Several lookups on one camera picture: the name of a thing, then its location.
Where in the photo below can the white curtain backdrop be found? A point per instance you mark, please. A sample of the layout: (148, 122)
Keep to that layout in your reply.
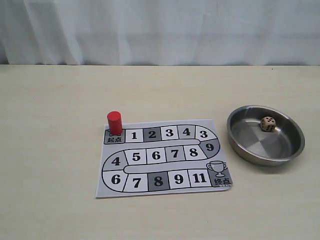
(160, 32)

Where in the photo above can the red cylinder game piece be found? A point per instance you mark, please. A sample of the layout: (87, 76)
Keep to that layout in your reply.
(115, 122)

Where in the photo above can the beige wooden die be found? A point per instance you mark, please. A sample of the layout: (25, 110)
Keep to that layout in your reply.
(268, 124)

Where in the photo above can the round stainless steel dish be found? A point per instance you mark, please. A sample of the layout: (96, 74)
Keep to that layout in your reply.
(268, 149)

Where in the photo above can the paper number game board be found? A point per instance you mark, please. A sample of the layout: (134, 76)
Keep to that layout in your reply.
(162, 157)

